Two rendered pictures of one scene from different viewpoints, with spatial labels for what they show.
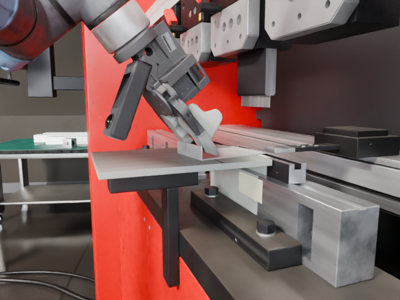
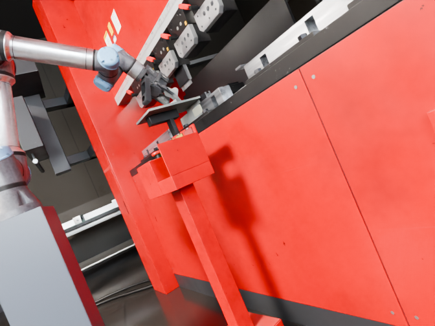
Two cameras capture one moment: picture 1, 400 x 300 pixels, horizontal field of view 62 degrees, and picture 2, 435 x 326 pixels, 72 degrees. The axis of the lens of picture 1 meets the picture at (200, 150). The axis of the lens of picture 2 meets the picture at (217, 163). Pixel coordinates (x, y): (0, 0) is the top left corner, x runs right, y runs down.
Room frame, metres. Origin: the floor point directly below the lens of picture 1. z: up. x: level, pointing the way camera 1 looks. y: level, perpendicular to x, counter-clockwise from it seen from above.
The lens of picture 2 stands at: (-0.80, 0.24, 0.69)
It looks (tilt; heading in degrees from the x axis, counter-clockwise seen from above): 0 degrees down; 347
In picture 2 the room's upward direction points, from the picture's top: 23 degrees counter-clockwise
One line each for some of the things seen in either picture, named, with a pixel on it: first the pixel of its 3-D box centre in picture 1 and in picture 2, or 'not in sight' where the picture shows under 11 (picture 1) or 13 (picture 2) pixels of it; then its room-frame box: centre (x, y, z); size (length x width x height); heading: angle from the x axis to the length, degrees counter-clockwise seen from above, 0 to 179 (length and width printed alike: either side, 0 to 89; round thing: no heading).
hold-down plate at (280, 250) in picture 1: (233, 219); (197, 123); (0.55, -0.06, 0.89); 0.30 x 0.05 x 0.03; 21
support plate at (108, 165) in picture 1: (175, 158); (167, 110); (0.55, 0.04, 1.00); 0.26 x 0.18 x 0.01; 111
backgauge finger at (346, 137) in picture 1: (325, 141); (219, 93); (0.65, -0.25, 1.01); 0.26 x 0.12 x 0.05; 111
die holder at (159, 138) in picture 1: (171, 149); (160, 147); (1.12, 0.10, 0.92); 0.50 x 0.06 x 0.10; 21
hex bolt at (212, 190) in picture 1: (211, 191); not in sight; (0.64, -0.02, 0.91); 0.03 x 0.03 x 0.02
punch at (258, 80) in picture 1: (255, 80); (183, 78); (0.60, -0.10, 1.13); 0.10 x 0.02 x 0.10; 21
